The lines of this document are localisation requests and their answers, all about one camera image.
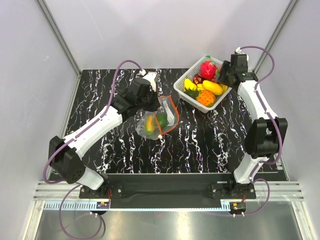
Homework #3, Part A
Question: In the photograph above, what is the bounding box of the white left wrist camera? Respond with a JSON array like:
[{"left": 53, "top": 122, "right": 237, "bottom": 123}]
[{"left": 138, "top": 69, "right": 159, "bottom": 92}]

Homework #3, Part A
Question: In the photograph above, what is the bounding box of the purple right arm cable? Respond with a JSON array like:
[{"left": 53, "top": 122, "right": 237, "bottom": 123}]
[{"left": 234, "top": 45, "right": 285, "bottom": 217}]

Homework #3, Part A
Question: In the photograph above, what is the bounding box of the clear zip top bag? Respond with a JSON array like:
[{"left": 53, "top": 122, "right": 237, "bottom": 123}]
[{"left": 135, "top": 95, "right": 180, "bottom": 141}]

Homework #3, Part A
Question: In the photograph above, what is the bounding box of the red dragon fruit toy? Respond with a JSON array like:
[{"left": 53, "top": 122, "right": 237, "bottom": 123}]
[{"left": 199, "top": 60, "right": 219, "bottom": 80}]

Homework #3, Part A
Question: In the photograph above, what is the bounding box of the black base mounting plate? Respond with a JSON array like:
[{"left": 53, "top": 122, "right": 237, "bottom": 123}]
[{"left": 79, "top": 173, "right": 257, "bottom": 211}]

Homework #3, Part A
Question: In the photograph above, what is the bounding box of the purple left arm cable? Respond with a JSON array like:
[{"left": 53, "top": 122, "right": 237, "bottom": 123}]
[{"left": 42, "top": 59, "right": 147, "bottom": 238}]

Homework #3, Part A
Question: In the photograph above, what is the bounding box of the yellow banana toy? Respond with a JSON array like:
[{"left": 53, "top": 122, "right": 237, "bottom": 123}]
[{"left": 220, "top": 83, "right": 229, "bottom": 94}]

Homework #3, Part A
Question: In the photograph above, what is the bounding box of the green avocado toy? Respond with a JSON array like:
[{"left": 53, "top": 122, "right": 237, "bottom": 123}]
[{"left": 156, "top": 113, "right": 168, "bottom": 129}]

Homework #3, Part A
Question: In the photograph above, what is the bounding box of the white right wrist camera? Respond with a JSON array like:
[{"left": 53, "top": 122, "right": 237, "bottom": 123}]
[{"left": 234, "top": 47, "right": 249, "bottom": 61}]

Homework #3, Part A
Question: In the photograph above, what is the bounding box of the white slotted cable duct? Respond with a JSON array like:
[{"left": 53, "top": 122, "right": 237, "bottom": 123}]
[{"left": 43, "top": 200, "right": 110, "bottom": 211}]

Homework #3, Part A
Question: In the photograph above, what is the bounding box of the yellow orange papaya toy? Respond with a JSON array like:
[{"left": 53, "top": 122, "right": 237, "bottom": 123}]
[{"left": 144, "top": 115, "right": 155, "bottom": 135}]

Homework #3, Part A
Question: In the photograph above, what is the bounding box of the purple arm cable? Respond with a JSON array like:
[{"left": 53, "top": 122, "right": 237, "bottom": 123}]
[
  {"left": 234, "top": 45, "right": 285, "bottom": 217},
  {"left": 42, "top": 59, "right": 147, "bottom": 238}
]

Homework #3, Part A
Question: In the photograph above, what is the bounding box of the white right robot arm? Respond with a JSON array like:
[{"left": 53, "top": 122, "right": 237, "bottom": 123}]
[{"left": 217, "top": 53, "right": 288, "bottom": 199}]

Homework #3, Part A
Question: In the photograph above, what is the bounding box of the white plastic basket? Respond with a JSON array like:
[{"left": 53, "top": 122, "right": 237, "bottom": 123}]
[{"left": 173, "top": 55, "right": 231, "bottom": 113}]

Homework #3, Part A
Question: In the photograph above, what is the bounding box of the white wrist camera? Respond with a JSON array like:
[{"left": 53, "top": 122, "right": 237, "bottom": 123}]
[
  {"left": 234, "top": 47, "right": 249, "bottom": 61},
  {"left": 138, "top": 69, "right": 159, "bottom": 92}
]

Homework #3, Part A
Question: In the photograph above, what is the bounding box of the orange pineapple toy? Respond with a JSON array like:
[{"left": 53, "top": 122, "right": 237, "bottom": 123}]
[{"left": 196, "top": 90, "right": 216, "bottom": 108}]

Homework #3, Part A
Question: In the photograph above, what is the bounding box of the dark red apple toy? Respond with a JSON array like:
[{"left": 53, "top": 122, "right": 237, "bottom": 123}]
[{"left": 193, "top": 74, "right": 205, "bottom": 85}]

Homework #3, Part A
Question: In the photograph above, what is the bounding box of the aluminium frame rail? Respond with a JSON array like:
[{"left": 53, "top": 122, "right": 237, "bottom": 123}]
[{"left": 254, "top": 181, "right": 304, "bottom": 202}]

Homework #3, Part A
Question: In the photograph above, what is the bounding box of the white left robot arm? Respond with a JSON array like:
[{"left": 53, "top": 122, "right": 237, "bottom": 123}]
[{"left": 49, "top": 72, "right": 160, "bottom": 198}]

